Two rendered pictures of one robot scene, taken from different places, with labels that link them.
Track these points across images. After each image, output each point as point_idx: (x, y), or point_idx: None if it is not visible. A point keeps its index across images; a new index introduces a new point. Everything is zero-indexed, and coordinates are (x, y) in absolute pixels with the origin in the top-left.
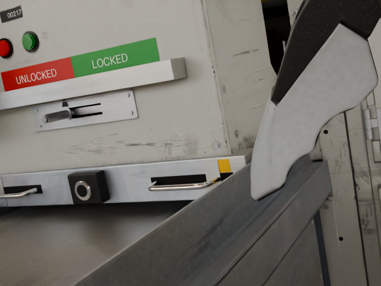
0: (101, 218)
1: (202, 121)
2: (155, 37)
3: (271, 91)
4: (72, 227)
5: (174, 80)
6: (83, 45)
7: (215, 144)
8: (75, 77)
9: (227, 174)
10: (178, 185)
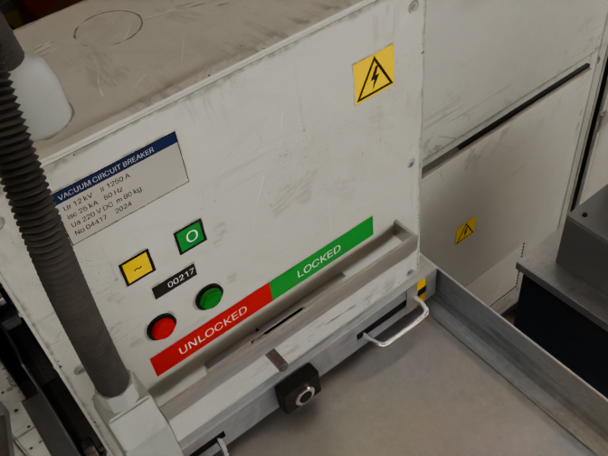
0: (312, 403)
1: (401, 261)
2: (371, 214)
3: None
4: (318, 433)
5: (383, 242)
6: (288, 261)
7: (411, 272)
8: (272, 299)
9: (421, 289)
10: (411, 326)
